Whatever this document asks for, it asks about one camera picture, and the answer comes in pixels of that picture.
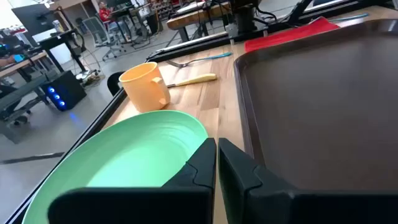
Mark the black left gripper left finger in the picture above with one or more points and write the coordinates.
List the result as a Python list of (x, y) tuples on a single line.
[(140, 205)]

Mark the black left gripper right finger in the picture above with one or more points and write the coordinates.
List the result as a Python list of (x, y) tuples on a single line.
[(280, 208)]

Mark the green plastic plate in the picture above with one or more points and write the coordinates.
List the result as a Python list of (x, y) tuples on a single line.
[(130, 146)]

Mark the orange plastic mug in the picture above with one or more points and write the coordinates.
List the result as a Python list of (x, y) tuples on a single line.
[(143, 90)]

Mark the red cloth napkin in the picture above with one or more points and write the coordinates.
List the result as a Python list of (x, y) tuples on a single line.
[(280, 37)]

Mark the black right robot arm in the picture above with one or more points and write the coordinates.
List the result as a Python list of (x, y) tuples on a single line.
[(245, 18)]

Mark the dark brown serving tray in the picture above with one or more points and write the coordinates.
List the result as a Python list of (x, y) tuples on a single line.
[(311, 109)]

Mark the black computer tower blue lights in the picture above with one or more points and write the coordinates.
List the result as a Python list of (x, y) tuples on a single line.
[(68, 90)]

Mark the grey mesh office chair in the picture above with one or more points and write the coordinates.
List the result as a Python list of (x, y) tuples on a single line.
[(96, 31)]

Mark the wooden desk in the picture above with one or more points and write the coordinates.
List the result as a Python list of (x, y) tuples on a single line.
[(21, 63)]

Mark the black standing desk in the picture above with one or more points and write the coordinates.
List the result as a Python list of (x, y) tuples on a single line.
[(59, 37)]

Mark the wooden workbench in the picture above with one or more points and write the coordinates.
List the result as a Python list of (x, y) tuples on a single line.
[(192, 20)]

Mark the person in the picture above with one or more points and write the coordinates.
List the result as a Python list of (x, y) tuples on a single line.
[(104, 14)]

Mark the black flat screen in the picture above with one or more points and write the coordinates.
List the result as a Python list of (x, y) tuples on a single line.
[(31, 18)]

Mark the black curved frame bracket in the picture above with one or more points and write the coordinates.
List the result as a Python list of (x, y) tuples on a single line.
[(112, 82)]

